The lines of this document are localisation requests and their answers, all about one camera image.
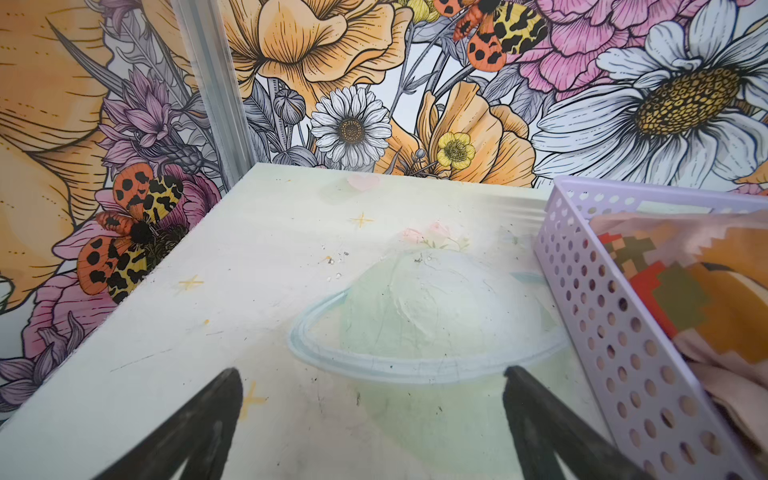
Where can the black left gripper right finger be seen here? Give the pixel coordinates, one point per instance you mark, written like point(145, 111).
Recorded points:
point(547, 435)

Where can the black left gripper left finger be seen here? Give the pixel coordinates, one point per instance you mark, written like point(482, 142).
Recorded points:
point(194, 442)

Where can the pink pixel-print t-shirt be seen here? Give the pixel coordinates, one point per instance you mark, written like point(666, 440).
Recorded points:
point(702, 277)

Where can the lilac perforated plastic basket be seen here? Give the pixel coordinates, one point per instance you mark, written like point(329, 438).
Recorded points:
point(656, 410)

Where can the pink garments in basket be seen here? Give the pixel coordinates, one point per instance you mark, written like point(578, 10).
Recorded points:
point(742, 402)

